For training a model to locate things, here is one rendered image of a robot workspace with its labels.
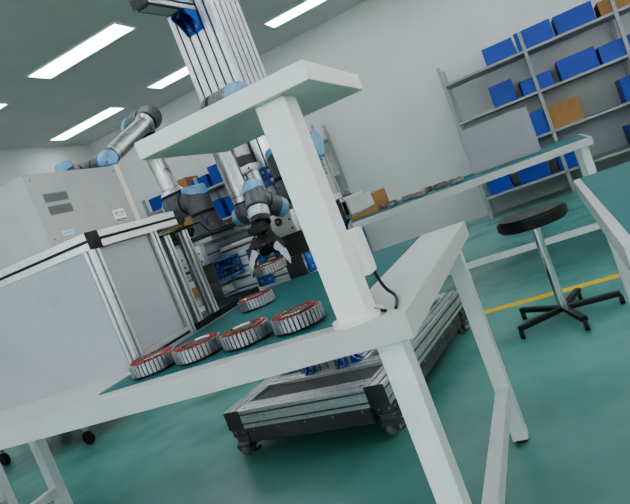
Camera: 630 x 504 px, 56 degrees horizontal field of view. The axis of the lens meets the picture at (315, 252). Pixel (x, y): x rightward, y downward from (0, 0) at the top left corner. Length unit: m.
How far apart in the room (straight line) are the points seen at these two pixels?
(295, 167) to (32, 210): 0.86
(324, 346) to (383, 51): 7.64
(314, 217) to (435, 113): 7.39
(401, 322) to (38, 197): 1.06
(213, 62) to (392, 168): 5.89
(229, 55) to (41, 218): 1.40
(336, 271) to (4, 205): 1.01
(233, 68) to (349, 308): 1.89
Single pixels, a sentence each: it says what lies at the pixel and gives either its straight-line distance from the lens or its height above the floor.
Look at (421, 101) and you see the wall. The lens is 8.44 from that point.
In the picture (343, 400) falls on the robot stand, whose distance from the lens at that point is 2.51.
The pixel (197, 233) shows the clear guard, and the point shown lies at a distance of 2.18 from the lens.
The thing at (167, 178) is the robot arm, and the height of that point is 1.34.
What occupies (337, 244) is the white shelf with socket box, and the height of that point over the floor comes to 0.89.
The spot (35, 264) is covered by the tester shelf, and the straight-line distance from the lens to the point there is 1.71.
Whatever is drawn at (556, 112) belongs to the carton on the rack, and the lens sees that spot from 7.79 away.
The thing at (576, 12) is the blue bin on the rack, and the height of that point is 1.94.
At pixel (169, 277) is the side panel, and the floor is 0.93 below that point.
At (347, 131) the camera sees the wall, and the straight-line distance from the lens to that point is 8.67.
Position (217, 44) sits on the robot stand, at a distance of 2.86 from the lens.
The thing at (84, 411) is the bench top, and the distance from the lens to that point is 1.45.
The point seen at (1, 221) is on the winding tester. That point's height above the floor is 1.23.
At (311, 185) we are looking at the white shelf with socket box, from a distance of 1.05.
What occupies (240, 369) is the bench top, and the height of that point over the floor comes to 0.73.
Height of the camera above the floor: 0.97
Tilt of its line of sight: 4 degrees down
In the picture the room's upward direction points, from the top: 21 degrees counter-clockwise
